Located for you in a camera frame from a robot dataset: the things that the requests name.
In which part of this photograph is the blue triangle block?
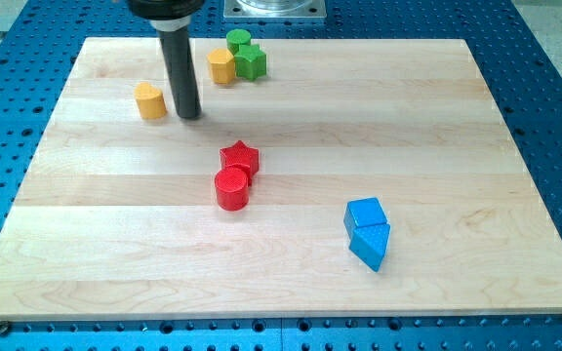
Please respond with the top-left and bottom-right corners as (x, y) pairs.
(349, 224), (391, 272)

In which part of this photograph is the blue perforated metal base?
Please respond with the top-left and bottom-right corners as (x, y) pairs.
(0, 0), (562, 350)

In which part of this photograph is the green star block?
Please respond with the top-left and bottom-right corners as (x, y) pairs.
(234, 44), (267, 81)

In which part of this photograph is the green cylinder block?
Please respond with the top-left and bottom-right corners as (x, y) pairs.
(225, 28), (252, 55)

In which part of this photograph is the blue cube block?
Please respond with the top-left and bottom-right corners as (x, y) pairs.
(343, 197), (388, 238)

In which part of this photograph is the light wooden board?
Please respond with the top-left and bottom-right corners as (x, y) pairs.
(0, 37), (562, 321)

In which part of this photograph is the yellow hexagon block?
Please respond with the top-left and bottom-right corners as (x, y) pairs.
(206, 48), (236, 85)

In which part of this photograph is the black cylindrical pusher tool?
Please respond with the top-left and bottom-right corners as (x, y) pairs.
(127, 0), (205, 120)

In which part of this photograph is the yellow heart block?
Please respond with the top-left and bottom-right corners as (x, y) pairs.
(134, 82), (168, 120)

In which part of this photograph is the red star block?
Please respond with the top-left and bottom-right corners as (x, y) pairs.
(220, 140), (260, 186)

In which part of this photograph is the red cylinder block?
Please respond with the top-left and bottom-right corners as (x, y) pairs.
(214, 167), (249, 211)

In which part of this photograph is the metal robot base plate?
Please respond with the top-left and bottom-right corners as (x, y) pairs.
(223, 0), (327, 20)

